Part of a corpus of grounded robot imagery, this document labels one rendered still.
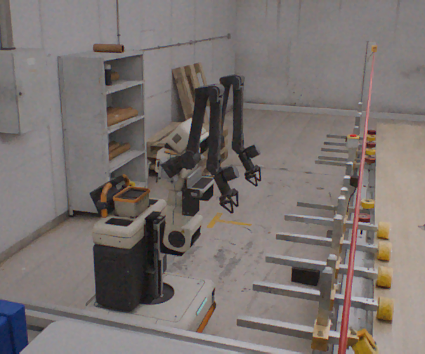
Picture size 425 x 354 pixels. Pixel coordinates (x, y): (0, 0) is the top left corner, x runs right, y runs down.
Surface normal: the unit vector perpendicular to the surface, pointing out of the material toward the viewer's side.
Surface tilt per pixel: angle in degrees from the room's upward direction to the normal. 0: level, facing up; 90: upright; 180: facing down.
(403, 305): 0
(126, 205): 92
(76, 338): 0
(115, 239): 90
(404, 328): 0
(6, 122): 90
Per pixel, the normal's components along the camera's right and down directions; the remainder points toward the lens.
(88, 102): -0.29, 0.29
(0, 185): 0.96, 0.11
